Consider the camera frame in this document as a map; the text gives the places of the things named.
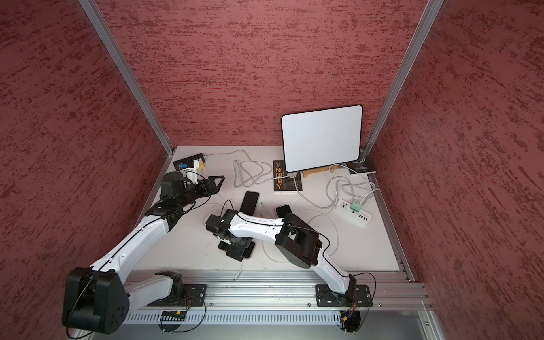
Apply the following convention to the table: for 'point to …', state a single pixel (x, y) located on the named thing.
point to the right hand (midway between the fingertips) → (247, 248)
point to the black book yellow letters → (285, 185)
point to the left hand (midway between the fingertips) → (216, 182)
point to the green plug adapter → (355, 206)
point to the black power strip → (188, 162)
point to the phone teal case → (249, 202)
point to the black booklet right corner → (361, 166)
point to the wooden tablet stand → (306, 172)
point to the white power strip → (362, 217)
